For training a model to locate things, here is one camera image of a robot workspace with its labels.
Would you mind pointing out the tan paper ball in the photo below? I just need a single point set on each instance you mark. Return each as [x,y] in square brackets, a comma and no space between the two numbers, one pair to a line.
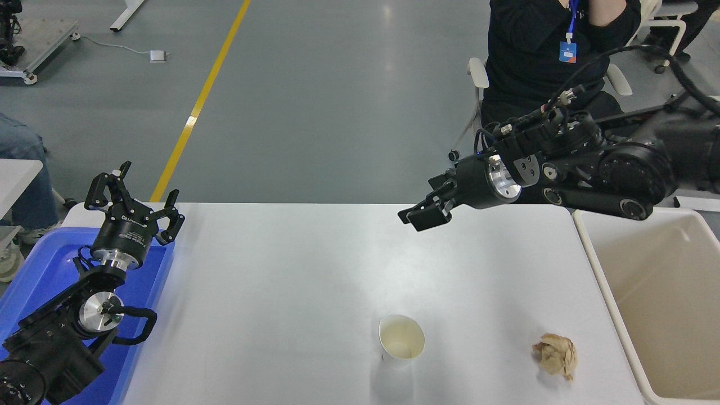
[556,355]

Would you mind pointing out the person beside small table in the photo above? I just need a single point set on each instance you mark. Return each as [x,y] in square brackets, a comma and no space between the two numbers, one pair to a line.
[28,169]

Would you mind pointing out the blue plastic tray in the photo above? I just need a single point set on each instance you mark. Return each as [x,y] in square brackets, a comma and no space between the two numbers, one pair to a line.
[45,264]

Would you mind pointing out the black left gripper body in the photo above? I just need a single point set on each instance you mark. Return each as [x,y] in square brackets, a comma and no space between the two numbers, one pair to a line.
[121,233]

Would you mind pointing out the person behind white chair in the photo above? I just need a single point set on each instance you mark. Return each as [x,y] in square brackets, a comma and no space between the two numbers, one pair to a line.
[703,17]

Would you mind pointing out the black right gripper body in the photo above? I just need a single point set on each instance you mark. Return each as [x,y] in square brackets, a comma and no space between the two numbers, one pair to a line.
[472,183]

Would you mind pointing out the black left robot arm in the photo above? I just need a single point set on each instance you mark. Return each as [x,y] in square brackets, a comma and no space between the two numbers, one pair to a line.
[56,349]

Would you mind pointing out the white desk foot bar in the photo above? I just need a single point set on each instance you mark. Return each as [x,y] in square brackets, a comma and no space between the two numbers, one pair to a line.
[700,203]
[127,16]

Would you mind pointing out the white chair with caster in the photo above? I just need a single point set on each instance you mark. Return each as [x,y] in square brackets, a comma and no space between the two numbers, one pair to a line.
[672,8]

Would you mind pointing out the white power adapter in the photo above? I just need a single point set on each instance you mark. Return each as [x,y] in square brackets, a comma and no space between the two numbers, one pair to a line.
[158,55]

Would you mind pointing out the person's forearm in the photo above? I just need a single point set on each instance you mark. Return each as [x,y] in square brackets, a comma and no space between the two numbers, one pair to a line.
[604,14]

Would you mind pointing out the grey wheeled platform cart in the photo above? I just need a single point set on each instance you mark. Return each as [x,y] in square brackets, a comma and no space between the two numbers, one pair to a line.
[39,39]

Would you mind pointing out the small white side table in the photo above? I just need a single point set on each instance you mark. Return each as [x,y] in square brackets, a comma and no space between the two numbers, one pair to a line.
[17,174]

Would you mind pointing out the large pale plastic bin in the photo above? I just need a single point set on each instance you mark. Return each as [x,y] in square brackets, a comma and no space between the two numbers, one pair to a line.
[664,292]

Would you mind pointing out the white paper cup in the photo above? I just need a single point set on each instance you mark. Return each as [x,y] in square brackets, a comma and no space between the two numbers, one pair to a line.
[400,343]

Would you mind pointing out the black machine on cart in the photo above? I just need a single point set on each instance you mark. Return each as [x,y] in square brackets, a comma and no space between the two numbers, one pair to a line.
[8,22]

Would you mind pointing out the seated person with badge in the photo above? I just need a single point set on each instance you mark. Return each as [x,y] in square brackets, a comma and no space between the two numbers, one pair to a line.
[523,67]

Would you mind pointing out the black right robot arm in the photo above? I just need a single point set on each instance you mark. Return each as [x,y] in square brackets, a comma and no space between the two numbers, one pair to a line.
[635,163]

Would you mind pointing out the white table leg base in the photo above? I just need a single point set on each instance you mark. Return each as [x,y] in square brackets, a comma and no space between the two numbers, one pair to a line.
[8,259]

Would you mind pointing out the white wheeled office chair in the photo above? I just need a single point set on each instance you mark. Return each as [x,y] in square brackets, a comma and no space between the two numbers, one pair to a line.
[479,73]

